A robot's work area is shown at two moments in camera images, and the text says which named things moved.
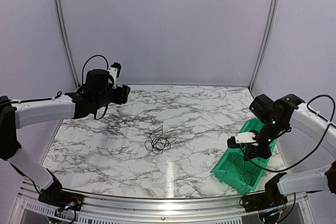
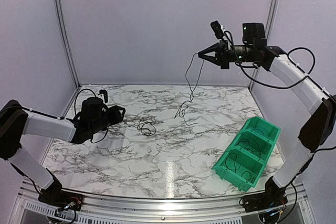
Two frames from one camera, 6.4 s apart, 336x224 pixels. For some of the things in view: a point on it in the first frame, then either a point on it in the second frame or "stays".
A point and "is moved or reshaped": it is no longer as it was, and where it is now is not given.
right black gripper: [251, 152] → [224, 61]
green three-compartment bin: [235, 171] stays
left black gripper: [122, 94] → [116, 117]
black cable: [240, 163] is moved or reshaped
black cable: [158, 142] → [192, 93]
